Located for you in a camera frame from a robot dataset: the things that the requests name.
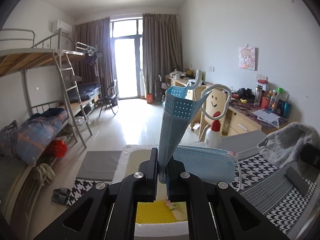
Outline beige cloth bundle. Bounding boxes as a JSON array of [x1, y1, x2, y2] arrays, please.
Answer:
[[34, 163, 56, 184]]

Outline white foam box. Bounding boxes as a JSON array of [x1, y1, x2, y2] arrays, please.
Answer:
[[112, 144, 225, 240]]

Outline wooden desk patterned cover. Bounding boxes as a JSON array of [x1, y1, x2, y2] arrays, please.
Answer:
[[226, 102, 288, 137]]

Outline blue face mask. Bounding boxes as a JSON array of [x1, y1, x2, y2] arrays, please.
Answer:
[[172, 145, 243, 193], [157, 69, 233, 184]]

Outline glass balcony door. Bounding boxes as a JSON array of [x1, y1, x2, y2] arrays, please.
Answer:
[[110, 17, 144, 100]]

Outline wooden chair smiley face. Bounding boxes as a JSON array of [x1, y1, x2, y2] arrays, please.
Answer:
[[199, 90, 232, 143]]

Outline white pump bottle red nozzle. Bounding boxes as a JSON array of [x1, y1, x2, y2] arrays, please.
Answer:
[[204, 111, 222, 148]]

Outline black folding chair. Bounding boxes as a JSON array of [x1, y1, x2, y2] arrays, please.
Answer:
[[96, 79, 120, 117]]

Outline brown curtain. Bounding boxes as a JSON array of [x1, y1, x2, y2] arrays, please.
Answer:
[[72, 17, 114, 100], [142, 13, 183, 98]]

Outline metal bunk bed ladder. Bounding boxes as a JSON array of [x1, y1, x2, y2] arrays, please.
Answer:
[[53, 51, 93, 148]]

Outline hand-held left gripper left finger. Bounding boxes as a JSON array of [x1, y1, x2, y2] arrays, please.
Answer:
[[34, 147, 159, 240]]

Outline dark hanging clothes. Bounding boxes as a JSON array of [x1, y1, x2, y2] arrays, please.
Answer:
[[84, 51, 99, 65]]

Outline pink wall picture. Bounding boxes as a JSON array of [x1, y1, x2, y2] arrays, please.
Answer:
[[238, 46, 258, 71]]

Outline black luggage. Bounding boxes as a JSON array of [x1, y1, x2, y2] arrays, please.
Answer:
[[154, 75, 167, 103]]

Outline houndstooth tablecloth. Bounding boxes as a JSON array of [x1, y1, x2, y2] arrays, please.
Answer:
[[66, 130, 318, 230]]

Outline row of toiletry bottles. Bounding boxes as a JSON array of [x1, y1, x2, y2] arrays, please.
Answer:
[[255, 79, 292, 118]]

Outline grey fluffy cloth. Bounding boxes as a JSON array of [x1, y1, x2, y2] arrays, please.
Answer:
[[257, 122, 318, 168]]

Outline dark smartphone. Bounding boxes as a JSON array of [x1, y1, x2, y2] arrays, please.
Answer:
[[285, 166, 309, 197]]

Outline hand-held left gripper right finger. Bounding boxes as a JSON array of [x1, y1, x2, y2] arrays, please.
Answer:
[[165, 155, 290, 240]]

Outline metal bunk bed blue bedding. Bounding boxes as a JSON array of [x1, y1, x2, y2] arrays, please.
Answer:
[[67, 42, 103, 120]]

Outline white air conditioner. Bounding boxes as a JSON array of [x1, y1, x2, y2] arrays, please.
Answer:
[[51, 20, 72, 35]]

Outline black pouch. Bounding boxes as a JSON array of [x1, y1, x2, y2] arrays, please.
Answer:
[[237, 88, 255, 100]]

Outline white papers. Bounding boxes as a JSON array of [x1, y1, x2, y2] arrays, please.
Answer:
[[252, 109, 280, 128]]

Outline green printed white packet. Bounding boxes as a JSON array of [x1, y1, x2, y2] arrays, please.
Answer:
[[166, 201, 188, 222]]

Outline metal bunk bed wooden slats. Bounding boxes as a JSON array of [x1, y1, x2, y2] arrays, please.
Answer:
[[0, 29, 88, 205]]

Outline yellow sponge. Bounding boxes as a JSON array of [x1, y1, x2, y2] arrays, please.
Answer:
[[136, 201, 175, 223]]

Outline blue orange patterned quilt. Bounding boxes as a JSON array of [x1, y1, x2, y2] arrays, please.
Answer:
[[15, 107, 69, 167]]

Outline grey slipper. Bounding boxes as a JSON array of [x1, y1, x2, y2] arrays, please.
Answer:
[[51, 194, 69, 204], [54, 188, 73, 198]]

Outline red plastic bag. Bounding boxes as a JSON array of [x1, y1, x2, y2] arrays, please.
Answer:
[[49, 140, 68, 158]]

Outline grey cloth bundle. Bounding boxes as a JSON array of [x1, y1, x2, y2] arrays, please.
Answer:
[[0, 120, 19, 158]]

